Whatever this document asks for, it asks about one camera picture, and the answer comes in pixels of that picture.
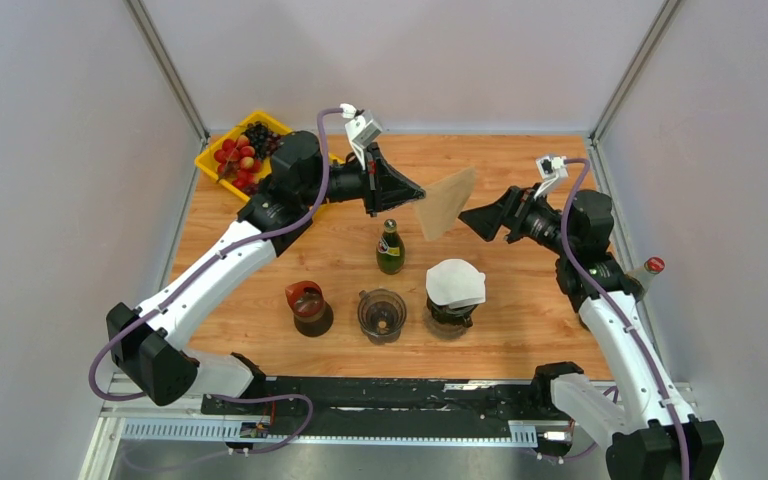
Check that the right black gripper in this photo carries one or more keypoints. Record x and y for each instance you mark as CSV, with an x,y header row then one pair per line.
x,y
486,220

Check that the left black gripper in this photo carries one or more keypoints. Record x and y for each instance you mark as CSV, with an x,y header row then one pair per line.
x,y
386,188

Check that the brown paper coffee filter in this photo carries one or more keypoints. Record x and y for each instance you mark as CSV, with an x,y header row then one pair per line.
x,y
443,202

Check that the white paper coffee filter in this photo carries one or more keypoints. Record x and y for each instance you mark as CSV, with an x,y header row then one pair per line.
x,y
455,283

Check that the dark olive coffee dripper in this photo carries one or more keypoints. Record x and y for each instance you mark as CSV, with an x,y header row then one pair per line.
x,y
446,316

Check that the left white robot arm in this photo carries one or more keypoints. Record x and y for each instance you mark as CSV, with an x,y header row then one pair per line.
x,y
149,342

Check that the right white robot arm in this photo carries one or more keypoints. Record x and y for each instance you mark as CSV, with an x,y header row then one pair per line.
x,y
652,432

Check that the green glass Perrier bottle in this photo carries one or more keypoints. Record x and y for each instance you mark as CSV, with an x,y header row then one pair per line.
x,y
390,251

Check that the clear glass server jug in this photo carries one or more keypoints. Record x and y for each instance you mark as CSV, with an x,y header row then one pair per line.
x,y
443,331

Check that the dark purple grape bunch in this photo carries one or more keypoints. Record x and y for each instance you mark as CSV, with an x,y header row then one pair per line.
x,y
264,141

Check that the small red fruits cluster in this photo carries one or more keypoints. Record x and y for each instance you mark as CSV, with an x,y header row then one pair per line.
x,y
234,159

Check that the red capped soda bottle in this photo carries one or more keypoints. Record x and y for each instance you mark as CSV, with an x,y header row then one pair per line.
x,y
649,270

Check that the yellow plastic fruit tray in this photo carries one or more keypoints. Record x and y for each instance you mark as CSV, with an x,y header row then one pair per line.
x,y
205,160

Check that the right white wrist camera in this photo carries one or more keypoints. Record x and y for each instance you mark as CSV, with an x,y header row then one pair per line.
x,y
553,171

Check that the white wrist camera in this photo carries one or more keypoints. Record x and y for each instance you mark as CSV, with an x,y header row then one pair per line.
x,y
361,129
553,171

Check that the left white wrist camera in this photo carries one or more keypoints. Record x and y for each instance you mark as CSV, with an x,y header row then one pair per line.
x,y
361,129

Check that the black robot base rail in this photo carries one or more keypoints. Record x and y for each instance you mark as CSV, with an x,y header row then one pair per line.
x,y
404,410

